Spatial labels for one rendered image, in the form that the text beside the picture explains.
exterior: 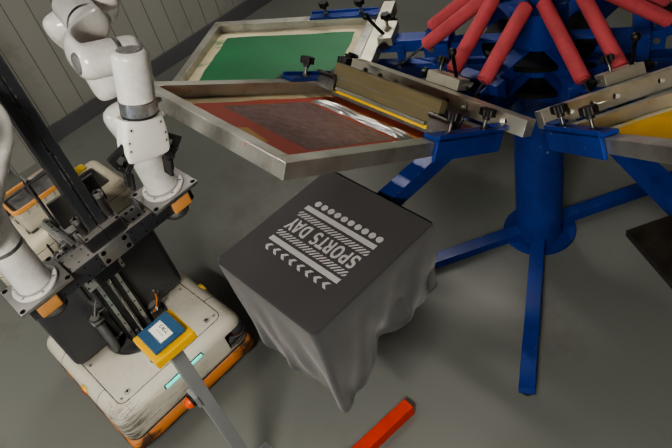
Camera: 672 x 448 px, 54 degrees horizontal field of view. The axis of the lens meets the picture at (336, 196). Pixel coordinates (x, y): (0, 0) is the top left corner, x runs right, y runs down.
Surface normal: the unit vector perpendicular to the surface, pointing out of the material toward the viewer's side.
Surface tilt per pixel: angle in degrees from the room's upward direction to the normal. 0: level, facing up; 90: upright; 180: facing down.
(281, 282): 0
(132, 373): 0
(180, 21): 90
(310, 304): 0
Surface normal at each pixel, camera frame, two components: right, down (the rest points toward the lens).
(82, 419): -0.21, -0.71
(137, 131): 0.58, 0.42
